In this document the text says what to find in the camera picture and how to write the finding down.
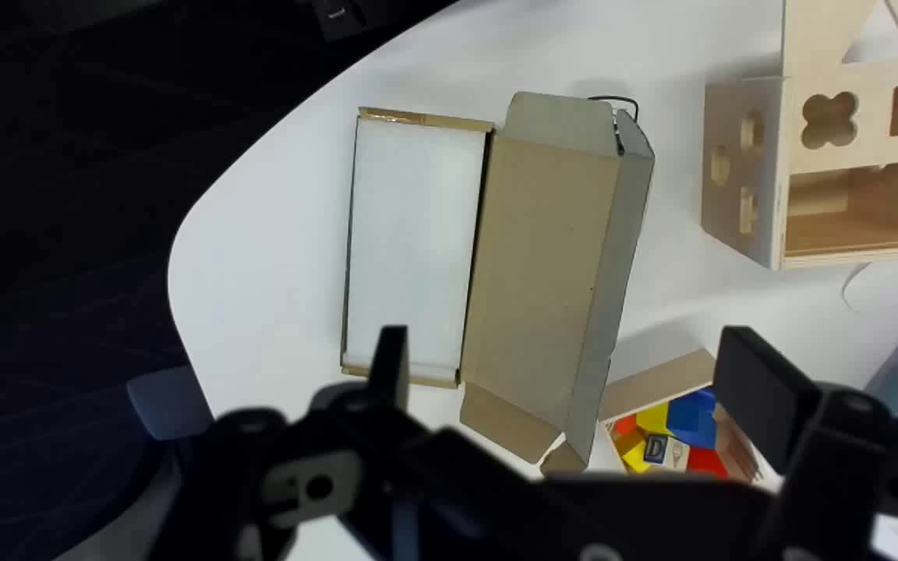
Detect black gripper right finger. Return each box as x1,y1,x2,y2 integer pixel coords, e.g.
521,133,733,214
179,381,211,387
714,328,820,474

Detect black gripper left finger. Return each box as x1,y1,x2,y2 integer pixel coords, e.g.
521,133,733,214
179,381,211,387
367,325,408,409

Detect small box of coloured blocks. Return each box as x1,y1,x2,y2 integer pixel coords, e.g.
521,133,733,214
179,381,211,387
599,348,765,483

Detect open cardboard box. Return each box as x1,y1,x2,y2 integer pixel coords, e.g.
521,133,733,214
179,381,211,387
341,90,656,474

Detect wooden shape sorter house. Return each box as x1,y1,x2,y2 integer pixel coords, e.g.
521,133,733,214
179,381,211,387
703,0,898,270

